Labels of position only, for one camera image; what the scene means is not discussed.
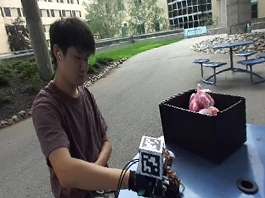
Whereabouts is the brown fuzzy soft toy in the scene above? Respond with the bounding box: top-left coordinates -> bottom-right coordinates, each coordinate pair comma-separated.
154,147 -> 187,198

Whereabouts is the white marker cube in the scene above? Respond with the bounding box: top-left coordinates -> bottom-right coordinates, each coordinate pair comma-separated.
133,132 -> 170,184

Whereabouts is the black fabric storage box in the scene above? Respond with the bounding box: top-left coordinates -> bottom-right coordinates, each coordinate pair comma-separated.
156,80 -> 256,172

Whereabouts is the pink soft toy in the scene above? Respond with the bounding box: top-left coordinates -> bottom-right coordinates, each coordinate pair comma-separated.
184,81 -> 221,120

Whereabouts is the the person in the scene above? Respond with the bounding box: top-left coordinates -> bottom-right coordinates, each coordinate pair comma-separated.
17,13 -> 122,198

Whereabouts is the green lawn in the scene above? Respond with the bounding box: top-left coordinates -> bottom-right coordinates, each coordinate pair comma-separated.
86,33 -> 186,66

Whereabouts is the blue round picnic table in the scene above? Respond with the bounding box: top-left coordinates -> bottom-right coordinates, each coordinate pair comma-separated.
211,38 -> 259,78

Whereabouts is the light blue barrier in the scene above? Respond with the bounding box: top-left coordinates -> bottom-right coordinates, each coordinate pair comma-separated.
182,24 -> 210,40

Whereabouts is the stone garden border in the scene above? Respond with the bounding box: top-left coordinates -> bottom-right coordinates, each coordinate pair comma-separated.
0,56 -> 137,136

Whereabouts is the grey rock bed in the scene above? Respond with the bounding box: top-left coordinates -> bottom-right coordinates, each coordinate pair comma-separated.
188,27 -> 265,66

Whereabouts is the leafy green tree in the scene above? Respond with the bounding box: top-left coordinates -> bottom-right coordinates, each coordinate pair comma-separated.
123,0 -> 171,37
81,0 -> 131,43

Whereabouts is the thick grey pole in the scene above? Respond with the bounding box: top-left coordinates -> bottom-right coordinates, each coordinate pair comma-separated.
19,0 -> 57,84

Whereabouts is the dark green tree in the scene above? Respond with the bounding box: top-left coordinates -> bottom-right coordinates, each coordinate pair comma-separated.
3,14 -> 33,54

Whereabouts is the black table hole ring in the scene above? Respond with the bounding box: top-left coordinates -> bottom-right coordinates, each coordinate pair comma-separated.
234,176 -> 260,198

